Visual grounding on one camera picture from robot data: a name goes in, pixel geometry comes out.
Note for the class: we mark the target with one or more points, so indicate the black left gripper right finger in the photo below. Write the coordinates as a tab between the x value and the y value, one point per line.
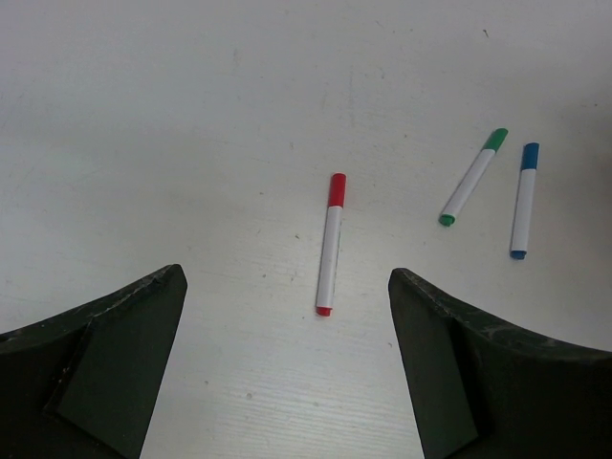
482	387

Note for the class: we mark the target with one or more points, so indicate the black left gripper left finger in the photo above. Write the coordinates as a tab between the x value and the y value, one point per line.
84	383

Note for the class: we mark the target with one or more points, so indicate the blue cap white marker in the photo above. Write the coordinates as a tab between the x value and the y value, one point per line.
524	201

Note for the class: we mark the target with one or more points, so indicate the green cap white marker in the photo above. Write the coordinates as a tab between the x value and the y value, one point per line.
472	177

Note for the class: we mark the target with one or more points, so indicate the red cap marker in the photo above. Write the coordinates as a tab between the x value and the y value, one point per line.
330	246

